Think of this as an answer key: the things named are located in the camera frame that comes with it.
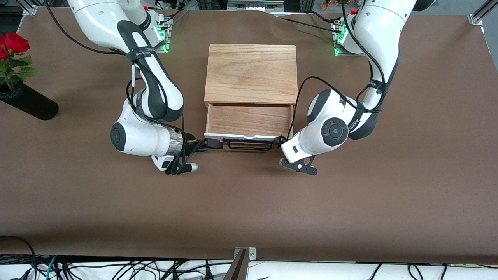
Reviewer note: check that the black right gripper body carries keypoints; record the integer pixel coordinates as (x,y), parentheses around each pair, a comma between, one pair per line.
(190,139)

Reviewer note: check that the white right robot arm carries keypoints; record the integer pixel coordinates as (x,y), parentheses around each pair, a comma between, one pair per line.
(148,136)

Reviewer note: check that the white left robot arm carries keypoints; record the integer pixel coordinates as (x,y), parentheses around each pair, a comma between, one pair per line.
(377,35)

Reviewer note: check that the wooden drawer cabinet box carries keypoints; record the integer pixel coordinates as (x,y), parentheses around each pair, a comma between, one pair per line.
(251,74)

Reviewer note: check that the brown table cover mat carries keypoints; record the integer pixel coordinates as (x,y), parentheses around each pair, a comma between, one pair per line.
(249,202)

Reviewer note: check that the metal equipment rack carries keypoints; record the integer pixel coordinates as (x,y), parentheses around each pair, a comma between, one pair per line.
(255,4)

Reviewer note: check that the orange artificial flowers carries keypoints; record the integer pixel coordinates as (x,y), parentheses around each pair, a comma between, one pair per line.
(330,4)

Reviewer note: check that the black cylindrical vase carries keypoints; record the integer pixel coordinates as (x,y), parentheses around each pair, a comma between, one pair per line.
(29,103)

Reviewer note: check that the red rose with green leaves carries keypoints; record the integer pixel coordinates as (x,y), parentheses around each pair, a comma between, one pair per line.
(17,42)
(3,52)

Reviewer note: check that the metal table edge bracket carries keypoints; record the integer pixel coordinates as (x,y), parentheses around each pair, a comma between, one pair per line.
(253,252)

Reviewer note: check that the grey camera stand pole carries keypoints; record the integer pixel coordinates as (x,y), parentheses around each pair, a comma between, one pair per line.
(238,268)

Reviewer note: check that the aluminium frame profile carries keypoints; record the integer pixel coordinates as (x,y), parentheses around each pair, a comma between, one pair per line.
(30,9)
(482,13)

